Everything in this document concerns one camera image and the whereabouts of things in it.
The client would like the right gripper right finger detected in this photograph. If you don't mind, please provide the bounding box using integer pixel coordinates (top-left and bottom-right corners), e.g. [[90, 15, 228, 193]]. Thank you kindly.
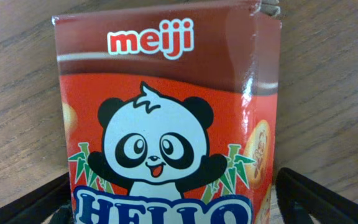
[[275, 167, 358, 224]]

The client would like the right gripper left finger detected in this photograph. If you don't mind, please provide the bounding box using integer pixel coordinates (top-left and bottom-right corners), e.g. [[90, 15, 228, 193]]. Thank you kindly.
[[0, 173, 71, 224]]

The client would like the red Hello Panda box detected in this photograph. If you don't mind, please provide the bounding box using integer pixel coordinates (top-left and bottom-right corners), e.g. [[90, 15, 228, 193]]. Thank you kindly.
[[52, 1, 282, 224]]

